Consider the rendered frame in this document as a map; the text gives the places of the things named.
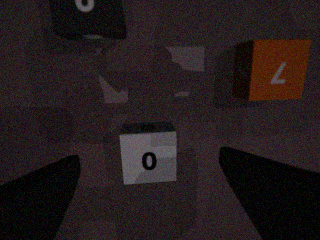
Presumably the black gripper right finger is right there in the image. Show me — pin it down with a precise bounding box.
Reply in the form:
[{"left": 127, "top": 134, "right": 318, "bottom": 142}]
[{"left": 219, "top": 147, "right": 320, "bottom": 240}]

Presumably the orange block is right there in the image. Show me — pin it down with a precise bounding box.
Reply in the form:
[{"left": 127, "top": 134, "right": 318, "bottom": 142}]
[{"left": 232, "top": 39, "right": 311, "bottom": 101}]

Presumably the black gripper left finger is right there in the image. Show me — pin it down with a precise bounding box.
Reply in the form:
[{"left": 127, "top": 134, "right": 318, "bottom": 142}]
[{"left": 0, "top": 155, "right": 81, "bottom": 240}]

